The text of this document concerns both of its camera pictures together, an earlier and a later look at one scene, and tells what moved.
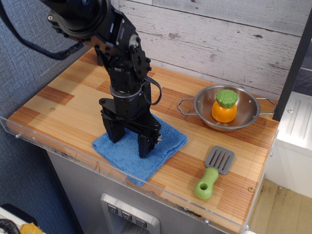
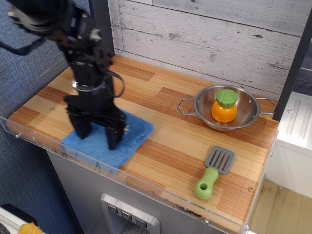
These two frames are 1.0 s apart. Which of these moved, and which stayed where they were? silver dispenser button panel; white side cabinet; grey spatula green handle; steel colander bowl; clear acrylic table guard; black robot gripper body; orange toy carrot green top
Moved: black robot gripper body
Stayed: white side cabinet; silver dispenser button panel; orange toy carrot green top; steel colander bowl; grey spatula green handle; clear acrylic table guard
